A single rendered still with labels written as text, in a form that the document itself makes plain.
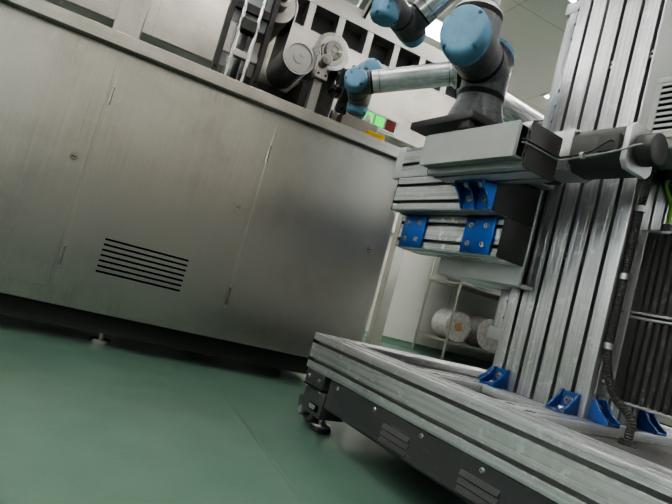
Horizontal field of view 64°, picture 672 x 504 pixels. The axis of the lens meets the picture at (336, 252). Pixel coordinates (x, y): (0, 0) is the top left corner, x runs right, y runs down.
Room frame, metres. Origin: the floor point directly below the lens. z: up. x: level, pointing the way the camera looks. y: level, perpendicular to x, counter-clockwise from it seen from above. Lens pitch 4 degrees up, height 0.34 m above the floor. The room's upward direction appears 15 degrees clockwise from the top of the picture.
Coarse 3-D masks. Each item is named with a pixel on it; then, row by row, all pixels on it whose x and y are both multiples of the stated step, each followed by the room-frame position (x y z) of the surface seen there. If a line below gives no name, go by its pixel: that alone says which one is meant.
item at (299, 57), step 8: (288, 48) 1.98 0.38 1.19; (296, 48) 2.00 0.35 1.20; (304, 48) 2.01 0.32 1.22; (288, 56) 1.99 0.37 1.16; (296, 56) 1.99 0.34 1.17; (304, 56) 2.01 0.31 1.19; (312, 56) 2.02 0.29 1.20; (288, 64) 1.98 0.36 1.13; (296, 64) 2.00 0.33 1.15; (304, 64) 2.01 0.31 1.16; (312, 64) 2.02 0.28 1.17; (304, 72) 2.01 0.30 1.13
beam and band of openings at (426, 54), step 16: (304, 0) 2.34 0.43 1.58; (320, 0) 2.35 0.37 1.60; (336, 0) 2.37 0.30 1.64; (304, 16) 2.36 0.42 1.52; (320, 16) 2.43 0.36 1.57; (336, 16) 2.40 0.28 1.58; (352, 16) 2.41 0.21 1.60; (368, 16) 2.44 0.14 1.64; (320, 32) 2.44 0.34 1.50; (336, 32) 2.39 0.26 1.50; (352, 32) 2.50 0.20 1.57; (368, 32) 2.45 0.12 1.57; (384, 32) 2.48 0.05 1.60; (352, 48) 2.51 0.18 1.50; (368, 48) 2.46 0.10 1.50; (384, 48) 2.57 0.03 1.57; (400, 48) 2.54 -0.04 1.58; (416, 48) 2.55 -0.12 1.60; (432, 48) 2.59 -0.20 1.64; (384, 64) 2.57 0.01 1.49; (400, 64) 2.61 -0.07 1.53; (416, 64) 2.59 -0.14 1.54; (448, 96) 2.65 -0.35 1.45
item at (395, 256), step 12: (396, 228) 2.84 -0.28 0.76; (396, 240) 2.81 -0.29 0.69; (396, 252) 2.80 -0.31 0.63; (396, 264) 2.81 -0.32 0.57; (384, 276) 2.83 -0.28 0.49; (396, 276) 2.82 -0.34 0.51; (384, 288) 2.80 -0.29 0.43; (384, 300) 2.80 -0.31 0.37; (384, 312) 2.81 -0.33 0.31; (372, 324) 2.82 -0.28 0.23; (384, 324) 2.82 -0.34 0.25; (372, 336) 2.80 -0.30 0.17
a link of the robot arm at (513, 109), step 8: (456, 96) 1.82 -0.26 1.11; (512, 96) 1.72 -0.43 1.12; (504, 104) 1.71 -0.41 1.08; (512, 104) 1.71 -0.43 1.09; (520, 104) 1.71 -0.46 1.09; (504, 112) 1.72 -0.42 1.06; (512, 112) 1.71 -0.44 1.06; (520, 112) 1.71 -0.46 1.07; (528, 112) 1.70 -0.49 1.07; (536, 112) 1.71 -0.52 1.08; (504, 120) 1.75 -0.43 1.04; (512, 120) 1.73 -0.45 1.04; (528, 120) 1.70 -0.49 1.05; (536, 120) 1.70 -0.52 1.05
